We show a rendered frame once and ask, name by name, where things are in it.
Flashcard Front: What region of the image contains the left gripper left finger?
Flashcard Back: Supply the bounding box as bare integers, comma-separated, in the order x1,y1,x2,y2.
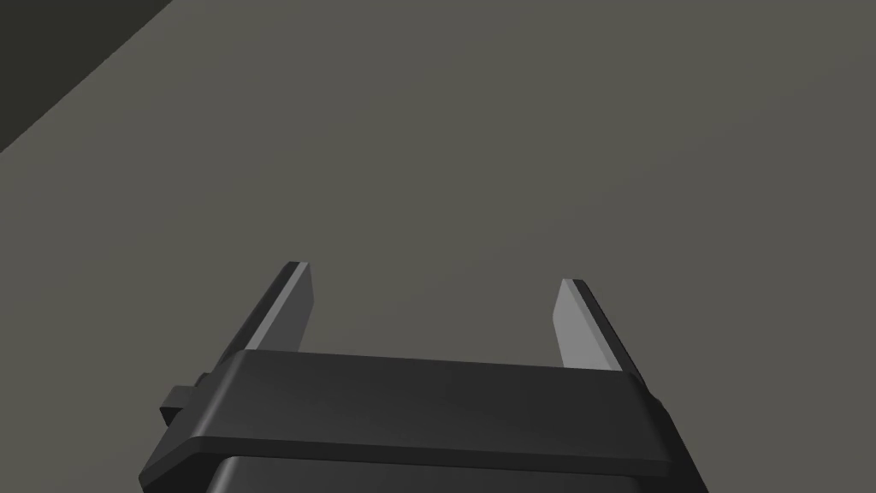
217,260,316,367

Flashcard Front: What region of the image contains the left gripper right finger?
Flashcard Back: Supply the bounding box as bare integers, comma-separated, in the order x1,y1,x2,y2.
552,277,648,391

